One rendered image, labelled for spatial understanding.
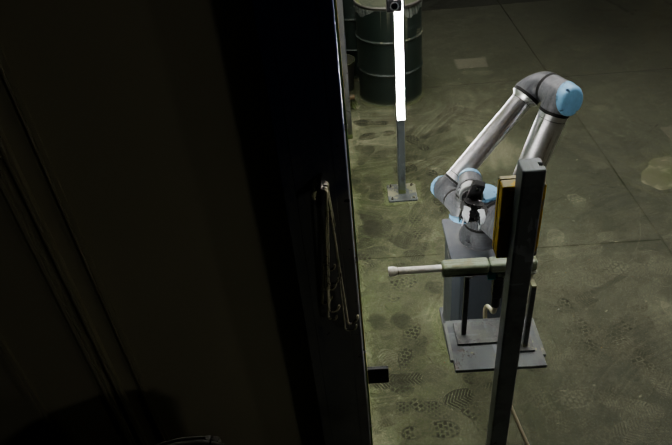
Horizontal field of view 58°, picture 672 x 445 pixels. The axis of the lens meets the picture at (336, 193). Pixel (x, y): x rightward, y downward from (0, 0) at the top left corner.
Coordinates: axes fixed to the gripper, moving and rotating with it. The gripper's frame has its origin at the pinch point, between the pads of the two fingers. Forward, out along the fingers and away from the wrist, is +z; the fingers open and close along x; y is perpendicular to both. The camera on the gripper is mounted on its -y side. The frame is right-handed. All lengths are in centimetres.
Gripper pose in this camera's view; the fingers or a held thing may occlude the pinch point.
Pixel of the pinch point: (474, 220)
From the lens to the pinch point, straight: 213.6
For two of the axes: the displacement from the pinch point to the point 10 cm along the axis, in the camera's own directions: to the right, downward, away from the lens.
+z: -1.6, 4.8, -8.6
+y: -1.3, 8.5, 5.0
